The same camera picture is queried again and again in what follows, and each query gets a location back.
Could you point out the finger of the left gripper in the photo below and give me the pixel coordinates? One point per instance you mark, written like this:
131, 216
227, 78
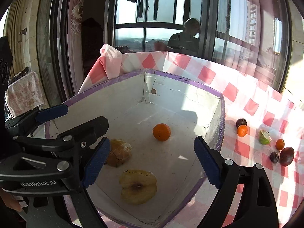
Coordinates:
29, 121
87, 132

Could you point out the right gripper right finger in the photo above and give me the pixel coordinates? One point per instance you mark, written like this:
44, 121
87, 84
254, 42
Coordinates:
257, 207

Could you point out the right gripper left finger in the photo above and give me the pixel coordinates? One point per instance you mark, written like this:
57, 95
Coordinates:
47, 206

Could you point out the green apple half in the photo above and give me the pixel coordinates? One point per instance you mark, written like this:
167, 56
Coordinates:
138, 186

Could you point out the small orange tangerine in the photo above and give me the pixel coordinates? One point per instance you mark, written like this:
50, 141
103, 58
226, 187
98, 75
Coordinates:
161, 132

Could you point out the left hand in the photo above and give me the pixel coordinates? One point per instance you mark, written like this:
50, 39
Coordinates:
10, 201

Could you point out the floral cloth covered stool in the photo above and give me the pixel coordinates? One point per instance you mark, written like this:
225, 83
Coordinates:
25, 94

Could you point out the peeled orange in wrap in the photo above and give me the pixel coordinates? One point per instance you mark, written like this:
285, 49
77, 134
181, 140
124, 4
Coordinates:
120, 153

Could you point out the dark wrinkled passionfruit front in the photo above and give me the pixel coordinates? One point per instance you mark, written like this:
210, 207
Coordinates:
274, 157

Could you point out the large dark red plum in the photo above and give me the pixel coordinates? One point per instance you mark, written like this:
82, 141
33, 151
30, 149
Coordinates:
286, 156

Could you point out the orange tangerine in middle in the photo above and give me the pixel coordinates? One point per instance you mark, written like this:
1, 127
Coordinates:
280, 144

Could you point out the small green apple piece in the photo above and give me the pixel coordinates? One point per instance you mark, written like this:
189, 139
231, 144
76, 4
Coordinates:
264, 137

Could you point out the purple cardboard box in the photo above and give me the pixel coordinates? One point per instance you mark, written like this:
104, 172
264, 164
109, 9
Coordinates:
133, 104

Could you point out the orange tangerine near passionfruit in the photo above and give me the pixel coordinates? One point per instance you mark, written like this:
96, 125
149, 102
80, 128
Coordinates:
242, 130

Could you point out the red white checkered tablecloth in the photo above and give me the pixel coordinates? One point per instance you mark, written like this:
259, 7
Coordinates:
245, 97

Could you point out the dark passionfruit at back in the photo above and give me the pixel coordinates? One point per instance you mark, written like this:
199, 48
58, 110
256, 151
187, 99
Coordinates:
240, 122

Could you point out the pink lace curtain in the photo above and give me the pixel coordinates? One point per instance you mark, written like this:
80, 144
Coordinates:
75, 18

